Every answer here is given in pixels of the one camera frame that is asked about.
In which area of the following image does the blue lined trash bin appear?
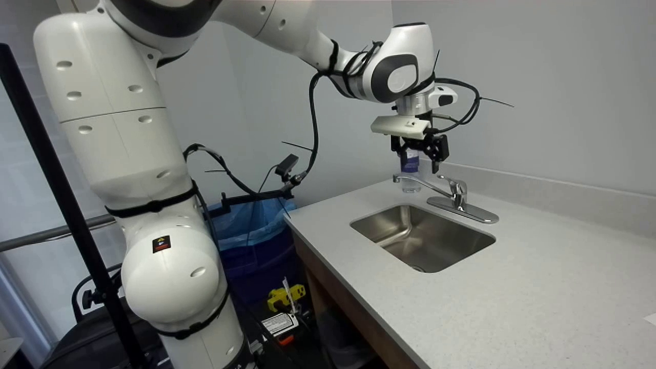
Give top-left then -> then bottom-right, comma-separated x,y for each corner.
204,193 -> 304,312

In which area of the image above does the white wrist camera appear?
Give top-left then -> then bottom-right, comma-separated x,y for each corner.
426,84 -> 459,110

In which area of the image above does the wooden counter cabinet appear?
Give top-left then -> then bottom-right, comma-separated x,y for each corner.
289,228 -> 420,369

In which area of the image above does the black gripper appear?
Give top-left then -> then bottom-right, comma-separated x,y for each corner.
389,132 -> 451,183

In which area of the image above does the black slanted pole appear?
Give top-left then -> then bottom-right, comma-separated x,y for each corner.
0,41 -> 149,369

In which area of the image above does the grey horizontal rail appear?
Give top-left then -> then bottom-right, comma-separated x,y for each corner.
0,211 -> 119,254

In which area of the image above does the chrome faucet base plate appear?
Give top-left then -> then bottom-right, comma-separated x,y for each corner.
426,194 -> 503,226

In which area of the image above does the yellow tool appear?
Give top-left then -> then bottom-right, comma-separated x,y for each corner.
264,281 -> 310,315

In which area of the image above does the small black camera on mount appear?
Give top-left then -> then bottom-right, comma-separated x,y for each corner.
273,152 -> 304,185

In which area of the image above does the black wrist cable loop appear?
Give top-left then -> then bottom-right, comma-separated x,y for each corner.
428,77 -> 484,136

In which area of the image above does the thin black cable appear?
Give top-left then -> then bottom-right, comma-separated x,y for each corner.
180,141 -> 260,200

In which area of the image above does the white box with red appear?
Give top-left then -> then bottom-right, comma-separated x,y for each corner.
260,312 -> 302,342

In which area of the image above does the long black hanging cable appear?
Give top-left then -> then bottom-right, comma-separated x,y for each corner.
294,39 -> 385,189

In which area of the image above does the stainless steel sink basin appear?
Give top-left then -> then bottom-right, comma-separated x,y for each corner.
348,204 -> 498,275

